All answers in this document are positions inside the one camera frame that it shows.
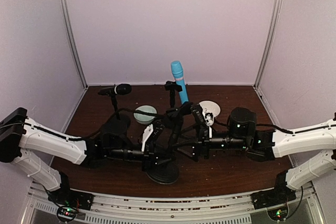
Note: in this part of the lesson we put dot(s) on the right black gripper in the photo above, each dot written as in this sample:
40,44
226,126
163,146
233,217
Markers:
203,145

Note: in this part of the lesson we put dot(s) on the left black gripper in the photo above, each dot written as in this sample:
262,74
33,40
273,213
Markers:
148,157

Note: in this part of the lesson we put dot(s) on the thin black stand with clip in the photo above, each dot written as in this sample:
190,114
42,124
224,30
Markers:
173,134

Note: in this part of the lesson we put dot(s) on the short black microphone stand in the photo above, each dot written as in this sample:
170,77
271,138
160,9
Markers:
115,108

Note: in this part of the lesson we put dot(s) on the tall black microphone stand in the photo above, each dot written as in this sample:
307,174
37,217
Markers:
172,87

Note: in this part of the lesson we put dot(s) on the black handheld microphone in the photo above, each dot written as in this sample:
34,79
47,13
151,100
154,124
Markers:
121,89

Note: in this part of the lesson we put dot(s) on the blue toy microphone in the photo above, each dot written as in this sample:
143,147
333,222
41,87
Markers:
178,74

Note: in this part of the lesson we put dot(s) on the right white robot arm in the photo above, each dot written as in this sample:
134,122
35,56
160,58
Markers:
268,145

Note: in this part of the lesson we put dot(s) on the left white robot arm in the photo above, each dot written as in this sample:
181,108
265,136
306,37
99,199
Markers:
21,135

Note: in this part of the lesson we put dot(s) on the white bowl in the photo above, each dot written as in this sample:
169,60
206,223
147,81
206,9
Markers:
210,107

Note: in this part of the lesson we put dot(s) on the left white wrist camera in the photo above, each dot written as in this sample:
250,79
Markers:
146,135

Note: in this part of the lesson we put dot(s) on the front aluminium rail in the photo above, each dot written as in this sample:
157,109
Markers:
234,208

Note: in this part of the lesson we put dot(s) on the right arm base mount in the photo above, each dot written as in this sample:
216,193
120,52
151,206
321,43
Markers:
276,198

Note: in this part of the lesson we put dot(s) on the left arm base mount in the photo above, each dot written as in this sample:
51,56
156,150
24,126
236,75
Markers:
69,201

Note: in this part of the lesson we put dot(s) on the right aluminium frame post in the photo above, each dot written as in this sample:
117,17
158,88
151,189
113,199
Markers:
275,15

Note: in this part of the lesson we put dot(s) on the aluminium frame post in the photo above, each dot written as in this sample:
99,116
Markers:
72,43
275,15

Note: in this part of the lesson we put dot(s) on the left aluminium frame post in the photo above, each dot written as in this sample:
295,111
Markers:
72,43

